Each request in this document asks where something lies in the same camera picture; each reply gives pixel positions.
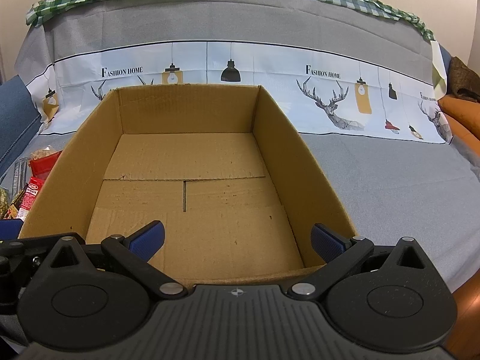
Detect red spicy snack packet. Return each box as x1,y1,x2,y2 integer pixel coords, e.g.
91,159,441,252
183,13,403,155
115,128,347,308
16,176,45,222

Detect plain red snack packet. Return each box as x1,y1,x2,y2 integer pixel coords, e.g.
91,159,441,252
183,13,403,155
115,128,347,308
29,151,62,180

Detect clear bag of crackers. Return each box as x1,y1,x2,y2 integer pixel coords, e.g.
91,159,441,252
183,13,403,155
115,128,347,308
29,145,58,160

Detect clear bag pale snacks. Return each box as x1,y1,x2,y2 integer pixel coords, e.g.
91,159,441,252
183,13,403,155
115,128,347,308
0,188,10,219

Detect black gold snack packet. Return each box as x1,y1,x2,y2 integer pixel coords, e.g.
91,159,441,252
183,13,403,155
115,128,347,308
2,185,27,219

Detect silver foil snack packet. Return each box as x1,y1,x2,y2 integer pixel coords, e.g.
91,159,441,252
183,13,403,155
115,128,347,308
10,157,30,197

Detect blue sofa armrest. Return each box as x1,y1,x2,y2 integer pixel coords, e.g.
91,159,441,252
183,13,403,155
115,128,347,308
0,76,41,175

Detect brown cardboard box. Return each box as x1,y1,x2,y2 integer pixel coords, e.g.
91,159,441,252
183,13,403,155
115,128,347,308
20,84,356,287

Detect grey deer-print sofa cover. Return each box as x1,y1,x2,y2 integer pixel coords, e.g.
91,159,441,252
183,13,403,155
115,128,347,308
16,0,479,289

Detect orange cushion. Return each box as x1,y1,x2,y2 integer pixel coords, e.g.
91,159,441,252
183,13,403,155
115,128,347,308
439,95,480,139

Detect brown fuzzy cloth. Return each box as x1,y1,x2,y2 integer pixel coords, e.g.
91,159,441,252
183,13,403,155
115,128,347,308
448,56,480,102

